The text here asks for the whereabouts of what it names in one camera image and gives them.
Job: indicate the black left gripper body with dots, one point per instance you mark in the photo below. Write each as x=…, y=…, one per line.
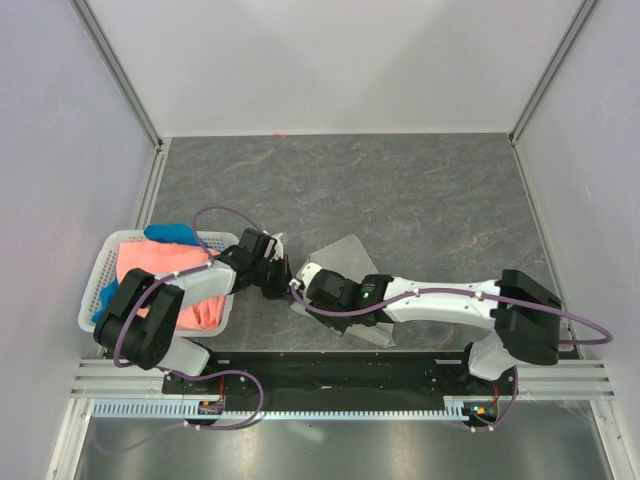
x=272, y=278

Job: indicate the grey cloth napkin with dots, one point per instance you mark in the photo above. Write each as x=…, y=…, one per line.
x=348, y=257

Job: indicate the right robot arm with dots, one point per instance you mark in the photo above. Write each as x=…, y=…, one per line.
x=518, y=314

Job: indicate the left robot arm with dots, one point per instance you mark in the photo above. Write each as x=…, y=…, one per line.
x=165, y=289

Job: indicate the orange cloth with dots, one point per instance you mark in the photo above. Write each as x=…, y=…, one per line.
x=161, y=258

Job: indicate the blue cloth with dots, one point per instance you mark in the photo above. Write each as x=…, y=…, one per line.
x=173, y=233

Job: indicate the white plastic basket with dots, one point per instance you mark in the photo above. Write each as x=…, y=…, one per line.
x=103, y=273

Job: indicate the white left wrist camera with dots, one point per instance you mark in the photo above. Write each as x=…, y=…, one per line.
x=275, y=246

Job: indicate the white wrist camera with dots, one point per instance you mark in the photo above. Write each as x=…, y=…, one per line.
x=302, y=280
x=275, y=246

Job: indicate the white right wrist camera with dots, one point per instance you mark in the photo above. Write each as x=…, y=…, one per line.
x=302, y=280

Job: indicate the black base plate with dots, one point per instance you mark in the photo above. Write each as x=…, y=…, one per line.
x=339, y=379

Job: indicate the white slotted cable duct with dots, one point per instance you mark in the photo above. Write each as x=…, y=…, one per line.
x=192, y=409

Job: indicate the aluminium frame post left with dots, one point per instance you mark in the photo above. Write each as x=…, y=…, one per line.
x=108, y=54

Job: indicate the aluminium frame post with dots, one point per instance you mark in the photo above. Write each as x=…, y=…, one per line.
x=108, y=54
x=561, y=53

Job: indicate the aluminium frame post right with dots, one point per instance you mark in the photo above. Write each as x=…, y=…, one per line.
x=561, y=53

